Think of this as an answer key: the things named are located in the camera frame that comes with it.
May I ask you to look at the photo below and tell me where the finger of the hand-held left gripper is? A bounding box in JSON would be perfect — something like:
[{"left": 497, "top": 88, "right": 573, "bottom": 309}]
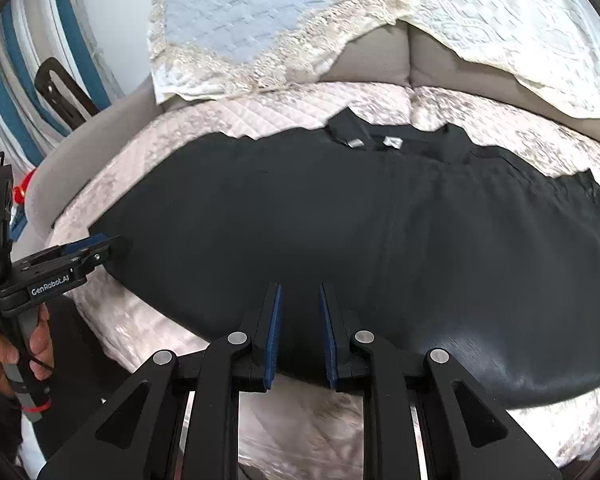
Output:
[
  {"left": 60, "top": 234, "right": 110, "bottom": 257},
  {"left": 77, "top": 236, "right": 132, "bottom": 267}
]

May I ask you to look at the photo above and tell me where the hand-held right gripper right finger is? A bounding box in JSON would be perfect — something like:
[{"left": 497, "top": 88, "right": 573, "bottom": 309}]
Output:
[{"left": 317, "top": 282, "right": 563, "bottom": 480}]

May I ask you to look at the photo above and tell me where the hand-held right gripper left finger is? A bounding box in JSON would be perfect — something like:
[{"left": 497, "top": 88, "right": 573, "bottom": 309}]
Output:
[{"left": 37, "top": 282, "right": 285, "bottom": 480}]

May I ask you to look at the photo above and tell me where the black jacket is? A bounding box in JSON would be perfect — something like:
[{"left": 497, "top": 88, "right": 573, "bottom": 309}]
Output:
[{"left": 92, "top": 108, "right": 600, "bottom": 409}]

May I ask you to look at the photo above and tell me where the small red thing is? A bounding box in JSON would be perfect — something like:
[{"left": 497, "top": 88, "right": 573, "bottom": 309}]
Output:
[{"left": 12, "top": 170, "right": 36, "bottom": 206}]

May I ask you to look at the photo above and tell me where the person's dark clothing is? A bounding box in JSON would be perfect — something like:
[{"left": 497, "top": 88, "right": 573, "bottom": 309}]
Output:
[{"left": 0, "top": 300, "right": 131, "bottom": 480}]

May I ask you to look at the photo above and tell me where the pink quilted sofa cover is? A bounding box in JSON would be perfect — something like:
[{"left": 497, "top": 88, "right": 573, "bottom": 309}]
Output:
[{"left": 50, "top": 82, "right": 600, "bottom": 480}]

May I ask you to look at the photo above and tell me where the blue striped curtain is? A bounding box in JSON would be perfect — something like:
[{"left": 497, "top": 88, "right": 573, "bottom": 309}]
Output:
[{"left": 0, "top": 0, "right": 126, "bottom": 171}]

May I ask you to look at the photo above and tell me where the pale blue lace-edged cover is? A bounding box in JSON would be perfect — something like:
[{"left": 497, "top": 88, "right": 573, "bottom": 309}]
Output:
[{"left": 147, "top": 0, "right": 411, "bottom": 106}]

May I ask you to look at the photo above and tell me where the grey sofa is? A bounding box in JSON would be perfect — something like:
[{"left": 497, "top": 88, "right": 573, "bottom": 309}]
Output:
[{"left": 22, "top": 22, "right": 600, "bottom": 241}]

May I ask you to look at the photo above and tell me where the white lace backrest cover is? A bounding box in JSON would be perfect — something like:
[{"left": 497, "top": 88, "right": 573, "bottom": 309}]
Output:
[{"left": 365, "top": 0, "right": 600, "bottom": 121}]

